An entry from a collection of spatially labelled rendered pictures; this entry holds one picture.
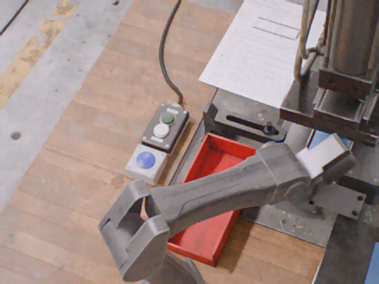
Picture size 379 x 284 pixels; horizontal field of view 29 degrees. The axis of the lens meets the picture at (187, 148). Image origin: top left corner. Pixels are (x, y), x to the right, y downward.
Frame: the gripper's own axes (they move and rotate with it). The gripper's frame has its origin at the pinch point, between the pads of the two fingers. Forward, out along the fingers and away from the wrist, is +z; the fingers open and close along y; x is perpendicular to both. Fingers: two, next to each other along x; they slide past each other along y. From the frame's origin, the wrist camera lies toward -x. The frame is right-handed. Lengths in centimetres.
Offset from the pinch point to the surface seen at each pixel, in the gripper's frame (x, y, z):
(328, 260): -7.6, -11.9, 8.5
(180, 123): 31.2, 3.6, 16.7
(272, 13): 25, 36, 38
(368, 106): -5.6, 17.1, -2.4
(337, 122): -1.8, 12.3, -5.8
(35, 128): 111, -14, 115
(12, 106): 125, -10, 118
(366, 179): -9.2, 5.1, 10.4
